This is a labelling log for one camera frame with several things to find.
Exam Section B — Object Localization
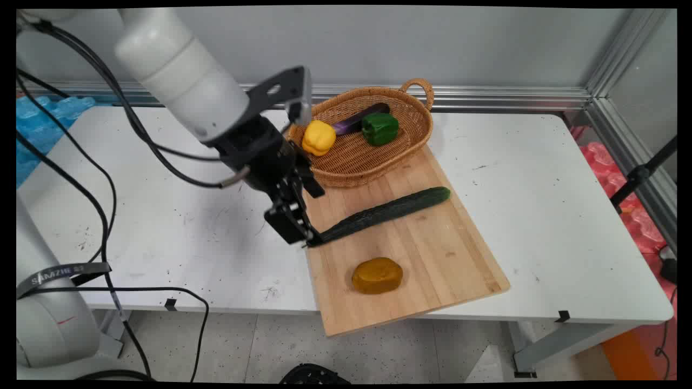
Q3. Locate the black velcro strap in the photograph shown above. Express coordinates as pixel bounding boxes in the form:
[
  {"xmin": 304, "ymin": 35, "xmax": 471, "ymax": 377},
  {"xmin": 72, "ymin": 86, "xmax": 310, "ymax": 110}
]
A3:
[{"xmin": 16, "ymin": 261, "xmax": 113, "ymax": 299}]

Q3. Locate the black round object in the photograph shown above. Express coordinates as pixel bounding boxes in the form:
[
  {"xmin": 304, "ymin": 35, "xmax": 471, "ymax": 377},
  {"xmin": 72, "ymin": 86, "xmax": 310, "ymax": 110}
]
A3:
[{"xmin": 279, "ymin": 363, "xmax": 352, "ymax": 384}]

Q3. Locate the grey table leg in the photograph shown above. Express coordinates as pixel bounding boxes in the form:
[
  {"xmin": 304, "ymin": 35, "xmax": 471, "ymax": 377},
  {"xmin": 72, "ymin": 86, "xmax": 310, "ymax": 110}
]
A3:
[{"xmin": 508, "ymin": 321, "xmax": 638, "ymax": 379}]

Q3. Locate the yellow bell pepper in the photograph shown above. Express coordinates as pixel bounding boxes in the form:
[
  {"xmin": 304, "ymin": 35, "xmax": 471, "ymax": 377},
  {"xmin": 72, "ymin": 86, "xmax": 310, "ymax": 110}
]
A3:
[{"xmin": 302, "ymin": 120, "xmax": 337, "ymax": 157}]

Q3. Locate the wooden cutting board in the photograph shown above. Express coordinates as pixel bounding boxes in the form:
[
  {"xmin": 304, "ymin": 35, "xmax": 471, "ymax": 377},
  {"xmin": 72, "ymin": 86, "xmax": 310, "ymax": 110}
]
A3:
[{"xmin": 302, "ymin": 143, "xmax": 511, "ymax": 338}]

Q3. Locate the blue plastic bottle pack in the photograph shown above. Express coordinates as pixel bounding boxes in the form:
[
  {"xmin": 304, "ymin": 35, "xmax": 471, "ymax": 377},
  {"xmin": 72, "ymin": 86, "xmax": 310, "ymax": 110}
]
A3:
[{"xmin": 16, "ymin": 95, "xmax": 97, "ymax": 189}]

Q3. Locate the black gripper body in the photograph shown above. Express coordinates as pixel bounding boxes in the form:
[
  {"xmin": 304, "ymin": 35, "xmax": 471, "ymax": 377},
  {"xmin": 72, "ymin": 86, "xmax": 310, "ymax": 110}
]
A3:
[{"xmin": 206, "ymin": 115, "xmax": 305, "ymax": 197}]

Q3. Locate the black tripod stand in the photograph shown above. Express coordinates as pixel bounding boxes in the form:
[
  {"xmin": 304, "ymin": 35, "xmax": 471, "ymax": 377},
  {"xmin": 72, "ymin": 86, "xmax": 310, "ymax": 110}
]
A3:
[{"xmin": 610, "ymin": 135, "xmax": 677, "ymax": 214}]

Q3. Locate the long green cucumber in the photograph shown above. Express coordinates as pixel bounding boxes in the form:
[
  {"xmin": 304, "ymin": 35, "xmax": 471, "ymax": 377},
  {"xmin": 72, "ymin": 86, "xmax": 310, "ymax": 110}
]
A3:
[{"xmin": 307, "ymin": 186, "xmax": 451, "ymax": 247}]

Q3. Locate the purple eggplant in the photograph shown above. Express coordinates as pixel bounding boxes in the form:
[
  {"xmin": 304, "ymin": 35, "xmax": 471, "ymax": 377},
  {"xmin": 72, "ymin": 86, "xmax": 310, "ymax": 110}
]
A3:
[{"xmin": 331, "ymin": 103, "xmax": 391, "ymax": 136}]

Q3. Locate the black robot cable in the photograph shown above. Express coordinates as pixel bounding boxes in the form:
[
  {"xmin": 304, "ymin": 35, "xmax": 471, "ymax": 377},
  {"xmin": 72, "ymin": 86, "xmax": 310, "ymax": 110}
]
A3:
[{"xmin": 16, "ymin": 21, "xmax": 251, "ymax": 381}]

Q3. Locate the green bell pepper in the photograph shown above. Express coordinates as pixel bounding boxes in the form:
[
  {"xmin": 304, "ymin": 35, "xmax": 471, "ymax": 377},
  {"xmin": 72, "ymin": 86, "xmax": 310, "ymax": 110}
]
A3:
[{"xmin": 361, "ymin": 112, "xmax": 400, "ymax": 146}]

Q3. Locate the wicker basket with handle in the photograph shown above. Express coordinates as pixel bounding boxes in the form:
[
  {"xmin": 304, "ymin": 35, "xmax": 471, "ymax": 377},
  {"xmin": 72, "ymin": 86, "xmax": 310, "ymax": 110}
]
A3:
[{"xmin": 287, "ymin": 78, "xmax": 435, "ymax": 189}]

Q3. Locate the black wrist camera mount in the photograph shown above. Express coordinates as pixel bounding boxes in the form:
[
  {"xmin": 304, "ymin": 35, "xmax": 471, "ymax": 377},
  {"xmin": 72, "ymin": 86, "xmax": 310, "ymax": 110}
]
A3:
[{"xmin": 247, "ymin": 66, "xmax": 312, "ymax": 126}]

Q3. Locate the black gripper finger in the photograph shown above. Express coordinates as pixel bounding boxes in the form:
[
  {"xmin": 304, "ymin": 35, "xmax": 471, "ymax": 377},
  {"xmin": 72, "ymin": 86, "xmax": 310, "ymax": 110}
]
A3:
[
  {"xmin": 264, "ymin": 182, "xmax": 317, "ymax": 247},
  {"xmin": 295, "ymin": 156, "xmax": 326, "ymax": 199}
]

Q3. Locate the red plastic bottle pack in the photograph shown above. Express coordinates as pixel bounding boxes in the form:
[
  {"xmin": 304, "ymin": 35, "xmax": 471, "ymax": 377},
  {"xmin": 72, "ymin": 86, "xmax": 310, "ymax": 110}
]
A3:
[{"xmin": 569, "ymin": 125, "xmax": 677, "ymax": 256}]

